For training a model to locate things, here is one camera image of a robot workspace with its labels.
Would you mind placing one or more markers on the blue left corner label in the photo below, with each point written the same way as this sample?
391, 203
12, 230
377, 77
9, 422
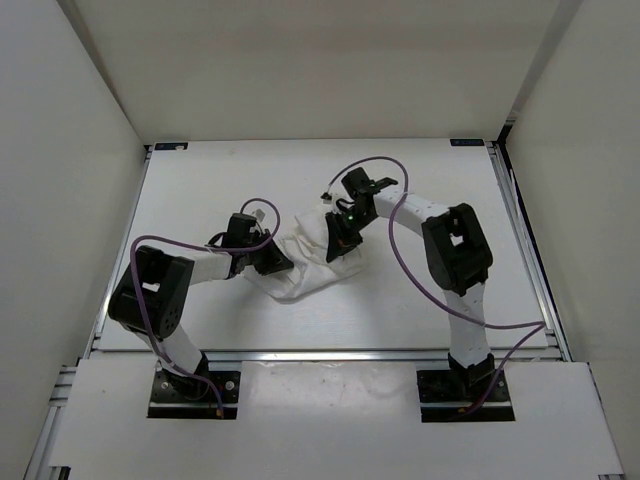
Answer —
171, 146

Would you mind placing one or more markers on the aluminium frame rail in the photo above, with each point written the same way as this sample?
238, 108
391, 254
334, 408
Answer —
39, 465
525, 237

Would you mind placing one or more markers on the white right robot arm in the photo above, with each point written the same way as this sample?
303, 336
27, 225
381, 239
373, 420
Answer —
457, 254

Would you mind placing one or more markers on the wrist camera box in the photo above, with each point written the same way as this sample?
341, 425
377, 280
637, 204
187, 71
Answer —
331, 196
259, 214

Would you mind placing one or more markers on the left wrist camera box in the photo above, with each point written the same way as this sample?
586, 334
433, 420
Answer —
259, 214

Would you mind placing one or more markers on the white pleated skirt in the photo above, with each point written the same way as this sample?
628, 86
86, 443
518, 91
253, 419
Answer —
306, 245

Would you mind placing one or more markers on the aluminium right frame rail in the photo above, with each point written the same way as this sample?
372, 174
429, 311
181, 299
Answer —
525, 237

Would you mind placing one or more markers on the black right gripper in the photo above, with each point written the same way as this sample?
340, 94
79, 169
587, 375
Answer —
339, 242

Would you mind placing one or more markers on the aluminium left frame rail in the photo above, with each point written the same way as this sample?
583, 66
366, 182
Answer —
39, 465

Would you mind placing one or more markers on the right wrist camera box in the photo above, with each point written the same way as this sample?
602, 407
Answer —
331, 196

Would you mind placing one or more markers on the aluminium front table rail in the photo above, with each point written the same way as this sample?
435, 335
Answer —
549, 354

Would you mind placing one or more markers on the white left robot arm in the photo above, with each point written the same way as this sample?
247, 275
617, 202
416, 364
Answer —
150, 298

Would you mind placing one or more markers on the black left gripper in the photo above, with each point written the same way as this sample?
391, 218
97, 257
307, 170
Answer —
275, 261

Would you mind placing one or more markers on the blue right corner label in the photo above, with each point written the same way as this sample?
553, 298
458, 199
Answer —
466, 142

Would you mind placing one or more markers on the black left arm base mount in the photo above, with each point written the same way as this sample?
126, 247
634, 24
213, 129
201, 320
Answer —
176, 397

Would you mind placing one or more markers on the blue corner label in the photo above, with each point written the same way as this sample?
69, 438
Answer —
466, 142
171, 146

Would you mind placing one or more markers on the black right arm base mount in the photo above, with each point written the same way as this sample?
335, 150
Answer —
478, 393

